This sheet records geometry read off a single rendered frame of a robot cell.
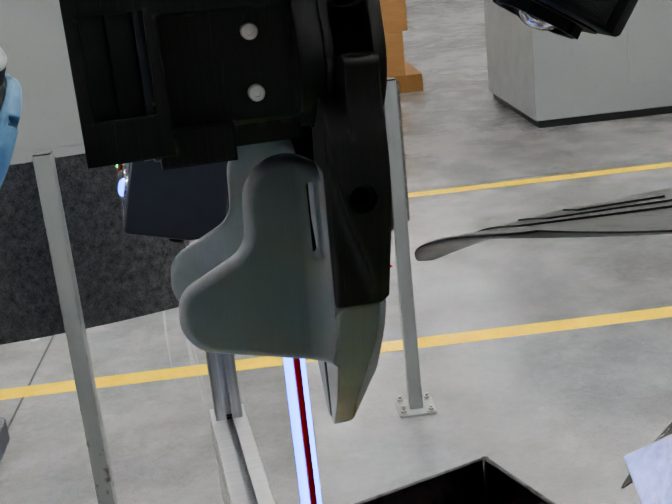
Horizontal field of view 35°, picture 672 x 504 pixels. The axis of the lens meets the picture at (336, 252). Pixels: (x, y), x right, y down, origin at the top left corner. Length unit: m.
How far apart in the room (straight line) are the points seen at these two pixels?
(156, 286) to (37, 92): 4.43
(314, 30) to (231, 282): 0.08
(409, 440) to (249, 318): 2.66
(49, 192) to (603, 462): 1.52
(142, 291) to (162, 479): 0.65
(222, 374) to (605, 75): 5.98
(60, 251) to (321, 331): 2.09
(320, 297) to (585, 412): 2.78
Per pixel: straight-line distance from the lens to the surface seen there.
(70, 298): 2.42
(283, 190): 0.30
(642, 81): 7.10
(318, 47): 0.28
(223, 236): 0.34
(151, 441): 3.15
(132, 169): 1.15
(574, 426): 3.00
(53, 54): 6.78
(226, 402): 1.19
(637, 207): 0.64
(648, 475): 0.74
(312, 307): 0.31
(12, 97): 0.85
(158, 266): 2.48
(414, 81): 8.87
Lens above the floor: 1.37
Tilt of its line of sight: 17 degrees down
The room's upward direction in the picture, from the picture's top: 6 degrees counter-clockwise
